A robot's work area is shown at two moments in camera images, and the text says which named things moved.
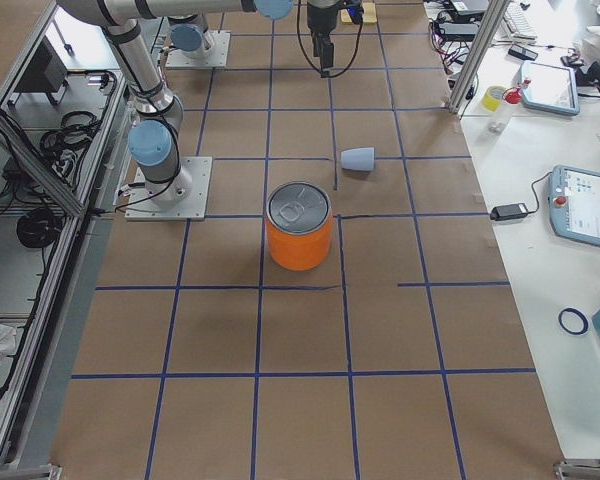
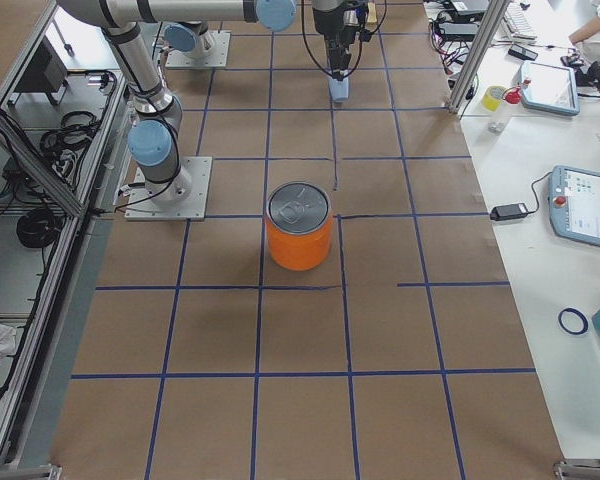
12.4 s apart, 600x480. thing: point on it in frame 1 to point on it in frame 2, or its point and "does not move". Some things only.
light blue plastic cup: x=358 y=159 to x=339 y=89
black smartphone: x=522 y=52 does not move
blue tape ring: x=579 y=315 does not move
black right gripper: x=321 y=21 to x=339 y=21
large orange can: x=299 y=223 does not move
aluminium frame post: x=477 y=56 does not move
